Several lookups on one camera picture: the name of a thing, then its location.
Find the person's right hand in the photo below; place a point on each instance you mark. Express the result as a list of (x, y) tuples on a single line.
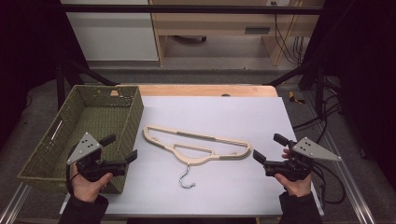
[(295, 188)]

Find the beige wooden clothes hanger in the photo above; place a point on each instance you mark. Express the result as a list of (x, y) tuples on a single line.
[(199, 136)]

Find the person's left hand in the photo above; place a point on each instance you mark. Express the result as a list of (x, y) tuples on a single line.
[(87, 189)]

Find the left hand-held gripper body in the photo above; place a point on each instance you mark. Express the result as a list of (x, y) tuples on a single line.
[(93, 168)]

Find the black curtain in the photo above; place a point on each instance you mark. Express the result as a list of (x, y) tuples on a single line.
[(28, 56), (367, 77)]

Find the light wooden desk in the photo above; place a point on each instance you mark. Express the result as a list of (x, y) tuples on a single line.
[(214, 23)]

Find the yellow and black tool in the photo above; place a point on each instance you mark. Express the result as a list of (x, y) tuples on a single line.
[(294, 98)]

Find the white table mat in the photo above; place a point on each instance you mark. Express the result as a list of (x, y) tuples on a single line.
[(218, 118)]

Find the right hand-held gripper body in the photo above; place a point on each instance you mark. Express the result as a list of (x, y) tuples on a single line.
[(292, 168)]

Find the black frame leg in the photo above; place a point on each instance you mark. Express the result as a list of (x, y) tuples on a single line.
[(317, 84), (67, 77)]

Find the white cabinet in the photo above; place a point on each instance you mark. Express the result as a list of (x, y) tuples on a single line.
[(112, 34)]

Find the black horizontal frame bar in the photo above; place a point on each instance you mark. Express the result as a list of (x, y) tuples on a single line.
[(186, 9)]

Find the aluminium rail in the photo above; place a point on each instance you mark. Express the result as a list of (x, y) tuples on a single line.
[(12, 205), (348, 174)]

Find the green woven basket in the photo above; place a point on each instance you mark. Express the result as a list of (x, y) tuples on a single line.
[(93, 124)]

